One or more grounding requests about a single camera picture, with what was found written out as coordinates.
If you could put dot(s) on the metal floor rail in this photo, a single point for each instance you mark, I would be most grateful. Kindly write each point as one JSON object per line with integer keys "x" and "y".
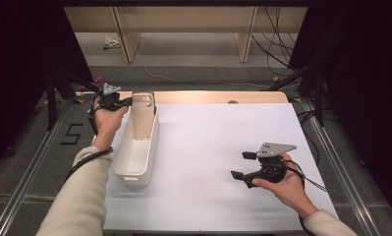
{"x": 344, "y": 173}
{"x": 23, "y": 183}

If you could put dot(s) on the grey translucent phone case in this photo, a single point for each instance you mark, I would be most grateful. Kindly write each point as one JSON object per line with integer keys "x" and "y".
{"x": 155, "y": 105}

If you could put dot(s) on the white plastic bin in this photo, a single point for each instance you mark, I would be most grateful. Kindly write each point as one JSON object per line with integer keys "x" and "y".
{"x": 134, "y": 164}

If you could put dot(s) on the beige phone case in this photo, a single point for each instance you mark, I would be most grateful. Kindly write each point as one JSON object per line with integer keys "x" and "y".
{"x": 142, "y": 118}

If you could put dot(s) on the round table grommet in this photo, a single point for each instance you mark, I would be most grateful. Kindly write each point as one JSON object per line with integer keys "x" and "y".
{"x": 233, "y": 102}

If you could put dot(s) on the person's left hand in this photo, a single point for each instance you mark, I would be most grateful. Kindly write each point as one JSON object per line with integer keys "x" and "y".
{"x": 108, "y": 126}

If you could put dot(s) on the person's right hand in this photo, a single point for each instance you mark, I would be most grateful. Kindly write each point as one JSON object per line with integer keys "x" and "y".
{"x": 288, "y": 193}

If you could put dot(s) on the black curtain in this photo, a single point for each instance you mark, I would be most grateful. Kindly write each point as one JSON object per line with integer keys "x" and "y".
{"x": 16, "y": 65}
{"x": 364, "y": 82}

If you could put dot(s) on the pink floor object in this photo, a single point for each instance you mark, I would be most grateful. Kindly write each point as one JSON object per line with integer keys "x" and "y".
{"x": 97, "y": 80}

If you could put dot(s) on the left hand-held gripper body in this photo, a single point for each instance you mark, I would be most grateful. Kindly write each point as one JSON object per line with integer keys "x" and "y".
{"x": 110, "y": 98}

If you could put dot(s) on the light wooden table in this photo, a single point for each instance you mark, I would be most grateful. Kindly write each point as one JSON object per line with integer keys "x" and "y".
{"x": 200, "y": 97}

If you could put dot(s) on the crumpled white paper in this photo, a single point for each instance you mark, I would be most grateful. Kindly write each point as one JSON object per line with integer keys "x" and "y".
{"x": 110, "y": 42}

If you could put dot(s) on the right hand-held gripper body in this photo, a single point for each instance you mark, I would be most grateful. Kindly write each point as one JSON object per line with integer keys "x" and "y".
{"x": 270, "y": 165}

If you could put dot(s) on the black metal stand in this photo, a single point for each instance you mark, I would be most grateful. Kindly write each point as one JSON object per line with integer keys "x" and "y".
{"x": 319, "y": 95}
{"x": 52, "y": 98}

